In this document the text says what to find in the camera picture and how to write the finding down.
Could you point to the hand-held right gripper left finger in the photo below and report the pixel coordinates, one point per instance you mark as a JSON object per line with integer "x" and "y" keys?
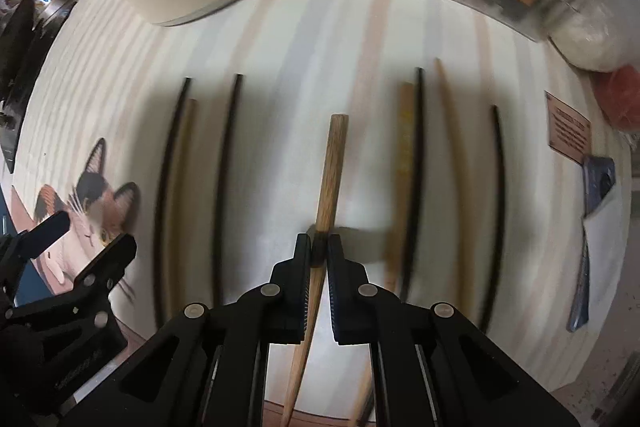
{"x": 304, "y": 287}

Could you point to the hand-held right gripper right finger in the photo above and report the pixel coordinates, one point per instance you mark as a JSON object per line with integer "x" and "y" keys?
{"x": 334, "y": 292}

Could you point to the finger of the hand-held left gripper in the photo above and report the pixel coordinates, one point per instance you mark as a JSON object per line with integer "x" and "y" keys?
{"x": 107, "y": 259}
{"x": 45, "y": 231}

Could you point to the black chopstick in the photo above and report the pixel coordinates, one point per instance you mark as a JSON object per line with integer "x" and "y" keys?
{"x": 419, "y": 147}
{"x": 498, "y": 187}
{"x": 167, "y": 167}
{"x": 225, "y": 157}

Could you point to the wooden chopstick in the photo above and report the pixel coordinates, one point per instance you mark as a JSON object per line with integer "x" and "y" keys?
{"x": 404, "y": 147}
{"x": 332, "y": 167}
{"x": 182, "y": 167}
{"x": 452, "y": 132}

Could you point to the cat picture mat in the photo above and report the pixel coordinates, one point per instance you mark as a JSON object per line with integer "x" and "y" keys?
{"x": 95, "y": 192}

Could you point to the black frying pan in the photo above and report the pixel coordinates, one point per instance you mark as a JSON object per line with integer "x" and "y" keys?
{"x": 22, "y": 47}

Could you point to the striped table mat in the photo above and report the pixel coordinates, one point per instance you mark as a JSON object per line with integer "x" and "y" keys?
{"x": 300, "y": 57}

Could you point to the brown printed card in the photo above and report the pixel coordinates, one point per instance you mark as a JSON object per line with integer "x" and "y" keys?
{"x": 567, "y": 129}

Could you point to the blue flat case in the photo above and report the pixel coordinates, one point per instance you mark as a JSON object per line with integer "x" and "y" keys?
{"x": 597, "y": 172}

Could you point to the red round pouch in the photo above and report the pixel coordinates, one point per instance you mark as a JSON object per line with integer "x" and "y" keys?
{"x": 622, "y": 97}

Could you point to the white plastic bag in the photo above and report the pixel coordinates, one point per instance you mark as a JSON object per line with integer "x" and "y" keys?
{"x": 590, "y": 37}

